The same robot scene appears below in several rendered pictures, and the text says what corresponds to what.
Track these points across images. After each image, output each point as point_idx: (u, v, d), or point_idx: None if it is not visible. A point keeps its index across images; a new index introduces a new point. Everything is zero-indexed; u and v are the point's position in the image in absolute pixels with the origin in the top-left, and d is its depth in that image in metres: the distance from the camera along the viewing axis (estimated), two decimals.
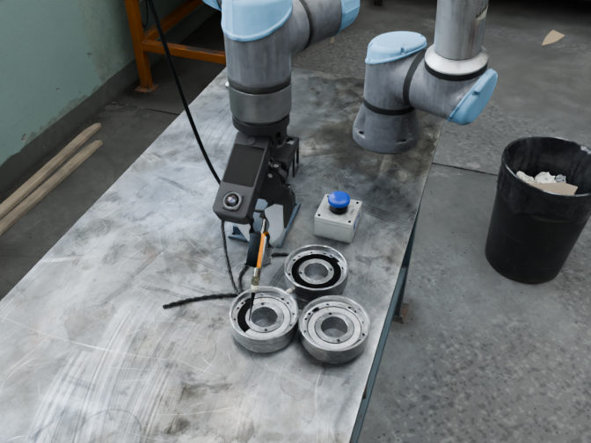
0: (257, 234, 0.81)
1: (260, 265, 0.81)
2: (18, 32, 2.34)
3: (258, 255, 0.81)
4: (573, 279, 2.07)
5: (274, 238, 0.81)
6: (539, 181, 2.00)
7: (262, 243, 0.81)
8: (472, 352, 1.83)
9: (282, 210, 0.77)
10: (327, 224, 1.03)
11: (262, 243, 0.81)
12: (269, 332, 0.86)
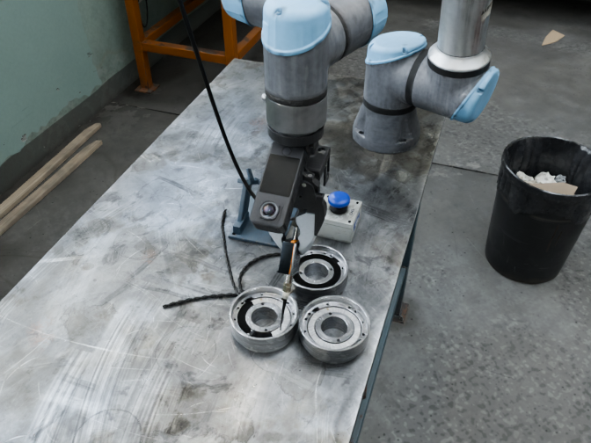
0: (289, 242, 0.83)
1: (289, 272, 0.83)
2: (18, 32, 2.34)
3: (290, 263, 0.83)
4: (573, 279, 2.07)
5: (304, 245, 0.82)
6: (539, 181, 2.00)
7: (292, 250, 0.82)
8: (472, 352, 1.83)
9: (314, 219, 0.79)
10: (327, 224, 1.03)
11: (292, 250, 0.82)
12: None
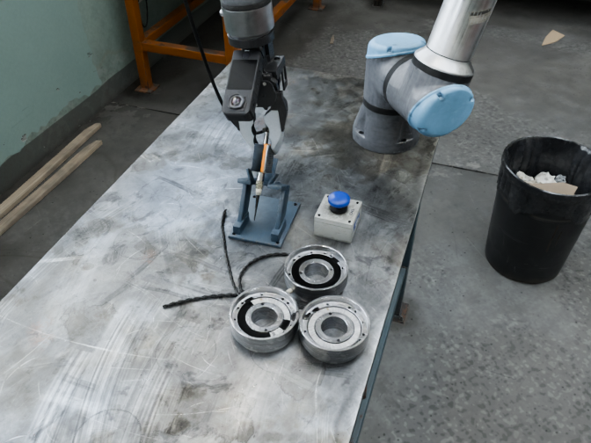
0: (260, 144, 0.98)
1: (263, 170, 0.98)
2: (18, 32, 2.34)
3: (261, 162, 0.98)
4: (573, 279, 2.07)
5: (274, 143, 0.98)
6: (539, 181, 2.00)
7: (265, 151, 0.98)
8: (472, 352, 1.83)
9: (278, 114, 0.94)
10: (327, 224, 1.03)
11: (265, 151, 0.98)
12: (269, 332, 0.86)
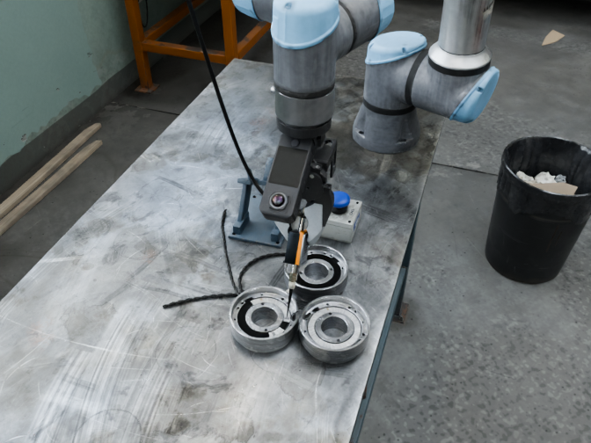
0: (295, 232, 0.84)
1: (299, 262, 0.84)
2: (18, 32, 2.34)
3: (296, 253, 0.84)
4: (573, 279, 2.07)
5: (312, 236, 0.84)
6: (539, 181, 2.00)
7: (301, 241, 0.84)
8: (472, 352, 1.83)
9: (322, 209, 0.80)
10: (327, 224, 1.03)
11: (301, 242, 0.84)
12: (269, 332, 0.86)
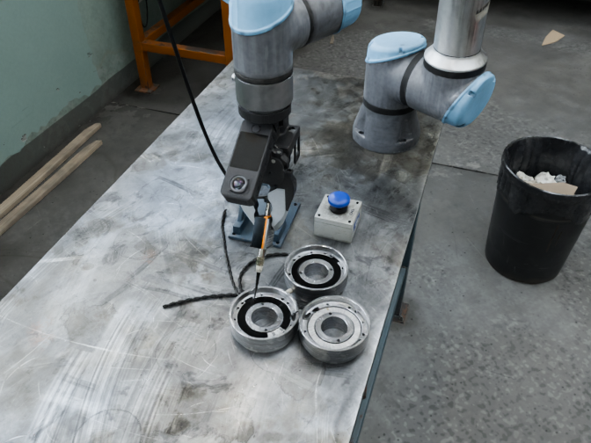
0: (261, 217, 0.87)
1: (263, 246, 0.87)
2: (18, 32, 2.34)
3: (262, 237, 0.87)
4: (573, 279, 2.07)
5: (276, 221, 0.87)
6: (539, 181, 2.00)
7: (265, 225, 0.87)
8: (472, 352, 1.83)
9: (284, 194, 0.83)
10: (327, 224, 1.03)
11: (265, 226, 0.87)
12: (269, 332, 0.86)
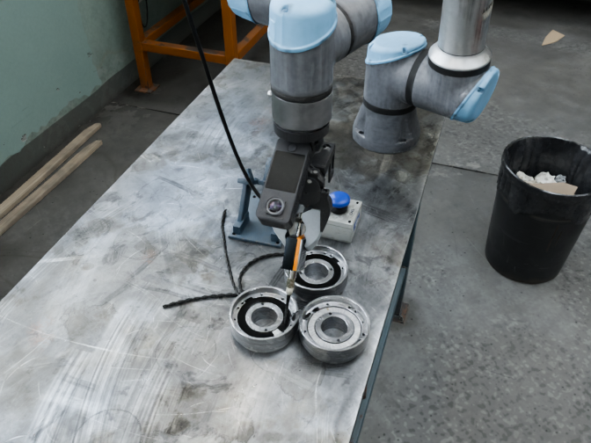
0: (293, 237, 0.83)
1: (296, 268, 0.83)
2: (18, 32, 2.34)
3: (294, 258, 0.83)
4: (573, 279, 2.07)
5: (310, 242, 0.83)
6: (539, 181, 2.00)
7: (298, 246, 0.83)
8: (472, 352, 1.83)
9: (319, 214, 0.79)
10: (327, 224, 1.03)
11: (298, 247, 0.83)
12: None
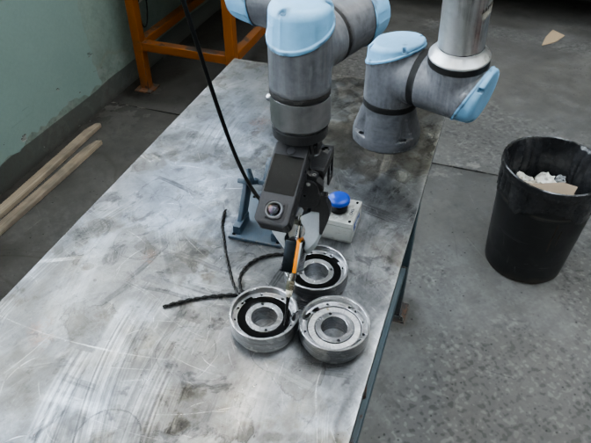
0: (292, 240, 0.83)
1: (295, 271, 0.83)
2: (18, 32, 2.34)
3: (293, 261, 0.83)
4: (573, 279, 2.07)
5: (310, 244, 0.83)
6: (539, 181, 2.00)
7: (297, 249, 0.83)
8: (472, 352, 1.83)
9: (318, 217, 0.79)
10: (327, 224, 1.03)
11: (297, 250, 0.83)
12: None
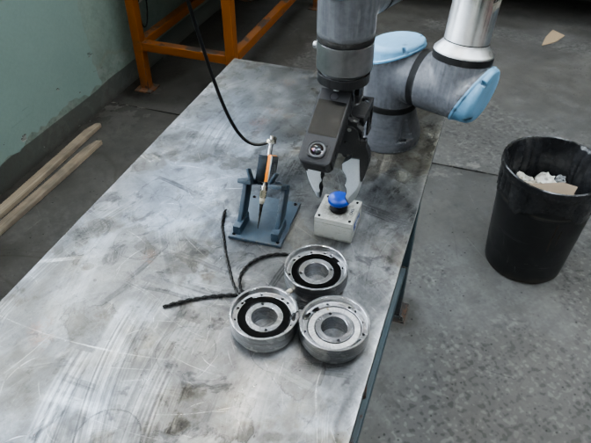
0: (264, 155, 1.01)
1: (267, 180, 1.01)
2: (18, 32, 2.34)
3: (265, 171, 1.01)
4: (573, 279, 2.07)
5: (351, 192, 0.87)
6: (539, 181, 2.00)
7: (268, 162, 1.01)
8: (472, 352, 1.83)
9: (359, 163, 0.83)
10: (327, 224, 1.03)
11: (269, 162, 1.01)
12: None
